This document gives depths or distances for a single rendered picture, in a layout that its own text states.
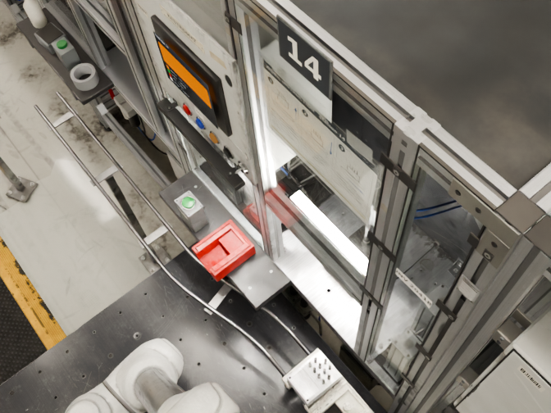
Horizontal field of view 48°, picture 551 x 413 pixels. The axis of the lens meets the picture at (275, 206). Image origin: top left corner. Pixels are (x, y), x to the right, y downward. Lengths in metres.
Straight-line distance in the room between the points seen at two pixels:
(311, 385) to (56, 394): 0.88
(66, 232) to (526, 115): 2.66
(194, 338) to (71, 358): 0.42
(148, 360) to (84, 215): 1.53
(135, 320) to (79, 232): 1.10
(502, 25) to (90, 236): 2.52
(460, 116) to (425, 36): 0.15
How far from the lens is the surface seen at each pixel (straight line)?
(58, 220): 3.33
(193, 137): 1.69
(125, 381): 1.89
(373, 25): 1.01
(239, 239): 1.98
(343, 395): 1.90
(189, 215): 1.96
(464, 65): 0.97
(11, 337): 3.15
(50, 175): 3.48
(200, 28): 1.28
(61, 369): 2.27
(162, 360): 1.90
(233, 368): 2.12
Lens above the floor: 2.73
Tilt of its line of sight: 61 degrees down
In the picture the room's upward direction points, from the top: 7 degrees counter-clockwise
